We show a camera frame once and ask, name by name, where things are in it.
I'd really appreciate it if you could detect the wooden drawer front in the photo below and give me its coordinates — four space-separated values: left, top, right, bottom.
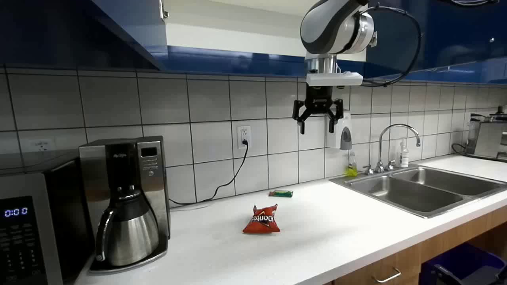
331 243 423 285

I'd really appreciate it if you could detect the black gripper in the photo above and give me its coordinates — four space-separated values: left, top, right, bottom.
292 84 346 136

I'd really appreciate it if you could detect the stainless steel coffee carafe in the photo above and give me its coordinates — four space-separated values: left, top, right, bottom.
94 191 162 269

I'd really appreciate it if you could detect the chrome sink faucet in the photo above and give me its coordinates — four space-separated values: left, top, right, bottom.
363 122 423 177

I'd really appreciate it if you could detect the black steel microwave oven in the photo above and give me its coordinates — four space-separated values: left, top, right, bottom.
0 152 97 285

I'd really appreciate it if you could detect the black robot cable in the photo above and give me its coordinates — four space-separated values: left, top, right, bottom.
363 1 425 88

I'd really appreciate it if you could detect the empty white wall outlet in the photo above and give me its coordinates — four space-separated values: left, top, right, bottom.
32 137 57 155

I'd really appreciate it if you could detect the stainless steel double sink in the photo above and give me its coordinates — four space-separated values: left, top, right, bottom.
331 163 507 220

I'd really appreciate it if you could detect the small green marker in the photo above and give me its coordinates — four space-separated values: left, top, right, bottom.
266 188 295 199

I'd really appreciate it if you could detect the small white bottle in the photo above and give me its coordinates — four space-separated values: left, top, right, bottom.
400 139 412 169

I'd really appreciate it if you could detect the blue upper cabinet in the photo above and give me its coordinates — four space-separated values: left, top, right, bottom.
92 0 507 85

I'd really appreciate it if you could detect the black steel coffee maker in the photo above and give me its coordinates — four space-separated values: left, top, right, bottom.
78 134 171 274

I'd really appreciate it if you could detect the white wall soap dispenser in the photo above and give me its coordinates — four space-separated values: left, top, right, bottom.
325 109 355 152

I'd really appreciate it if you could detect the white wall outlet with plug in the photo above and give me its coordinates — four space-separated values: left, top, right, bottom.
235 123 254 150

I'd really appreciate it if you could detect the blue bin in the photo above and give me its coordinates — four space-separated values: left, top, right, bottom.
419 242 507 285

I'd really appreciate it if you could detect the yellow dish soap bottle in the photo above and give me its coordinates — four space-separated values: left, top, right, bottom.
344 150 362 180

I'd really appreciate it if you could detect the red Doritos chip bag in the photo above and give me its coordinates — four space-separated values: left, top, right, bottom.
241 202 282 236

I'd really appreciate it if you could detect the dark blue open cabinet door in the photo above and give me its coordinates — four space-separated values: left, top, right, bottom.
0 0 167 72

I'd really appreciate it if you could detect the black power cord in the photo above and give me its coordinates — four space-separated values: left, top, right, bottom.
167 137 252 209

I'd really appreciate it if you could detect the glossy blue cabinet door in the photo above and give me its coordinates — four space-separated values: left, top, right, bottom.
366 0 507 79

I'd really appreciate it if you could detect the steel countertop appliance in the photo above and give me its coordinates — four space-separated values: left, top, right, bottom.
466 106 507 163

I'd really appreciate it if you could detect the metal drawer handle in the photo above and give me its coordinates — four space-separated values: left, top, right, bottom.
371 267 404 285

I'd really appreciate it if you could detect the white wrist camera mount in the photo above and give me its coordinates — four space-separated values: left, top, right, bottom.
304 69 366 88

